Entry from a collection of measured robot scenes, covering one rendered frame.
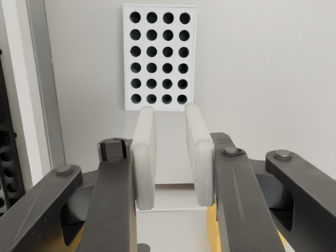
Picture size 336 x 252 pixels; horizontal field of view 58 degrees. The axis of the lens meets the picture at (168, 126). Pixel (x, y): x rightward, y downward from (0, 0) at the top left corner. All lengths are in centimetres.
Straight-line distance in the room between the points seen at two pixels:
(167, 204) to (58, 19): 29
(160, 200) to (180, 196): 3
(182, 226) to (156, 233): 3
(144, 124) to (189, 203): 31
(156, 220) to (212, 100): 18
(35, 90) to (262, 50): 28
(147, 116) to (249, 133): 29
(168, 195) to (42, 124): 23
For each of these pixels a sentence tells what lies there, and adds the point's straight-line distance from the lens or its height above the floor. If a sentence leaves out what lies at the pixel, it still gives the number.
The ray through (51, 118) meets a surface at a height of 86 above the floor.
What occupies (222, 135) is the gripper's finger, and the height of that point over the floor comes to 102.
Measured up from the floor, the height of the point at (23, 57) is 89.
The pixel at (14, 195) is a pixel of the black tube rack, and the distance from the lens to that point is 38.
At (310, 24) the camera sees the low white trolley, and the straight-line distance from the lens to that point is 44.
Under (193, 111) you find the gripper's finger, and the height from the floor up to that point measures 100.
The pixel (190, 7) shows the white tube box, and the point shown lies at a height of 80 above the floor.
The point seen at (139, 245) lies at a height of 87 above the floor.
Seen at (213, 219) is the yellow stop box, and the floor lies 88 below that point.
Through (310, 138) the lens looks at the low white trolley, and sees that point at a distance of 48.
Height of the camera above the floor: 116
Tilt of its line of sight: 73 degrees down
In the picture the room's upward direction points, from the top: 178 degrees clockwise
